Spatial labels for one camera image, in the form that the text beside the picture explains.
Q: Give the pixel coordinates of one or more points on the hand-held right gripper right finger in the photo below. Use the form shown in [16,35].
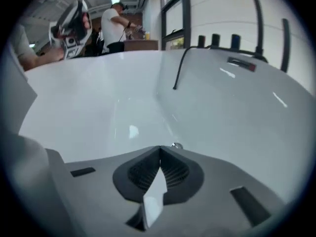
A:
[212,181]

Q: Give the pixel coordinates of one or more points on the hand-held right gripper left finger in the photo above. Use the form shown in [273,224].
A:
[98,196]

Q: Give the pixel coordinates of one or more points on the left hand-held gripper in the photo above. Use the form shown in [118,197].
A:
[71,31]

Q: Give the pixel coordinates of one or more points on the chrome drain stopper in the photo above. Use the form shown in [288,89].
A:
[177,145]

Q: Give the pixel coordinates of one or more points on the white bathtub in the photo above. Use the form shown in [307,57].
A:
[98,102]

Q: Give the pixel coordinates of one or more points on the person's left forearm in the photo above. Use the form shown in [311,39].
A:
[45,58]

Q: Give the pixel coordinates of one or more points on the person's left hand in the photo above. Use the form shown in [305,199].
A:
[87,21]

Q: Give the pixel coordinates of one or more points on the wooden desk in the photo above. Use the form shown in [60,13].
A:
[140,45]

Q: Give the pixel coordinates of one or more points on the yellow cup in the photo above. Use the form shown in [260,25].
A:
[147,35]

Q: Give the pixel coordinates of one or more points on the black framed window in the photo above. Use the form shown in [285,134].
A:
[174,16]

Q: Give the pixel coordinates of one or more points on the dark overflow slot plate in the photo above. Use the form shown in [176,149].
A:
[242,64]

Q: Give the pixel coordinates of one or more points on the black tap knob blue cap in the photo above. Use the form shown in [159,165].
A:
[235,41]

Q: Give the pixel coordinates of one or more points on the black straight pipe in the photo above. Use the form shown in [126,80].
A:
[285,46]

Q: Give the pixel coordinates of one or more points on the black curved faucet pipe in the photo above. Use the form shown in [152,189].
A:
[258,21]

